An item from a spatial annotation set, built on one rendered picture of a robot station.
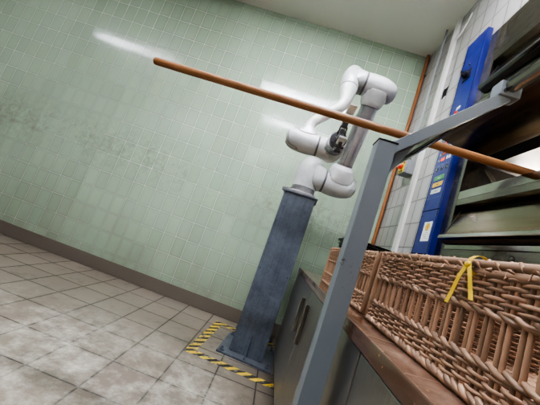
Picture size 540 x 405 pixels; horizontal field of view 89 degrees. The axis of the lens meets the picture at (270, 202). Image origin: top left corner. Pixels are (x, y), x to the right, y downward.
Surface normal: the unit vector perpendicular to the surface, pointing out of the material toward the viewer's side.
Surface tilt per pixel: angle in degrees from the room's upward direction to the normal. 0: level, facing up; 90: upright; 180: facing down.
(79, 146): 90
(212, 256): 90
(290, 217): 90
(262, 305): 90
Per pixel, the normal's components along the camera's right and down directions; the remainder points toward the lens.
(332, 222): -0.02, -0.14
